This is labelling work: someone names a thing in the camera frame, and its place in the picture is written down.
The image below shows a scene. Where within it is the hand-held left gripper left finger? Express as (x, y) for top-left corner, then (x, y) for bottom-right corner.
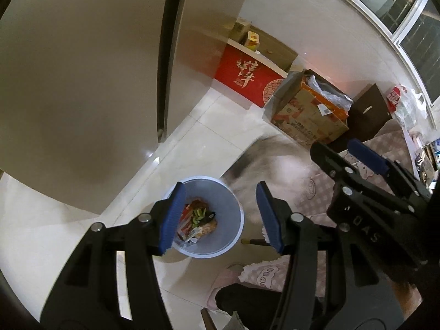
(40, 181), (188, 330)

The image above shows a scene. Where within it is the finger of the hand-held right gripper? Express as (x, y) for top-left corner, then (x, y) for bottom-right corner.
(309, 142), (361, 197)
(346, 138), (432, 212)

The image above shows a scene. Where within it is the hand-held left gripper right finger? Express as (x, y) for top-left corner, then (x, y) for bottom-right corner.
(255, 180), (406, 330)

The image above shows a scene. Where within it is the red paper package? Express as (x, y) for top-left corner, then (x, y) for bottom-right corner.
(177, 204), (193, 241)

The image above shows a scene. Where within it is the pile of snack wrappers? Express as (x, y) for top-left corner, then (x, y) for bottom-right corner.
(190, 207), (219, 242)

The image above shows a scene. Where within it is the blue plastic bucket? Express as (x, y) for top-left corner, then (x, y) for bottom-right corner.
(165, 177), (245, 258)

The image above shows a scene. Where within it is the pink checked cloth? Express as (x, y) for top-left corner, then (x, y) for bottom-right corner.
(239, 120), (424, 300)

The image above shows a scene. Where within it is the dark wooden cabinet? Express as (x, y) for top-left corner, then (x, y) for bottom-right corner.
(347, 83), (394, 145)

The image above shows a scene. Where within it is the printed brown cardboard box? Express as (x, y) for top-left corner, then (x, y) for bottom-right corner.
(266, 69), (354, 145)

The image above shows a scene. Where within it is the wooden shelf with boxes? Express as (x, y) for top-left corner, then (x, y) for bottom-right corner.
(414, 137), (439, 181)

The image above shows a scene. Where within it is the white plastic bag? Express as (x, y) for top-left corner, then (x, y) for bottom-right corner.
(385, 83), (429, 131)

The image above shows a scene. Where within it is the grey plastic wrap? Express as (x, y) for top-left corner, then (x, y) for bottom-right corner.
(307, 73), (354, 111)

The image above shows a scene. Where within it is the pink slipper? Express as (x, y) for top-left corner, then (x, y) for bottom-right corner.
(201, 264), (243, 321)

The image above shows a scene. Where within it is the person's leg in black pants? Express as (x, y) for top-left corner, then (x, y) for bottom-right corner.
(216, 283), (324, 330)

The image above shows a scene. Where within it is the red cardboard box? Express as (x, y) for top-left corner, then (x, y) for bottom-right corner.
(215, 38), (298, 109)

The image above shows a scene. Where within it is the yellow carton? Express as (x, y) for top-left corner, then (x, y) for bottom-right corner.
(243, 31), (261, 51)

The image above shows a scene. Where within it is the white framed window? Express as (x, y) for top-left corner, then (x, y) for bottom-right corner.
(325, 0), (440, 109)

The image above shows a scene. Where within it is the small brown cardboard box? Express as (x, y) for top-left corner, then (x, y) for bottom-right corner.
(230, 17), (254, 45)

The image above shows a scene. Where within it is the beige refrigerator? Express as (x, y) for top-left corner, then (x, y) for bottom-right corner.
(0, 0), (242, 218)

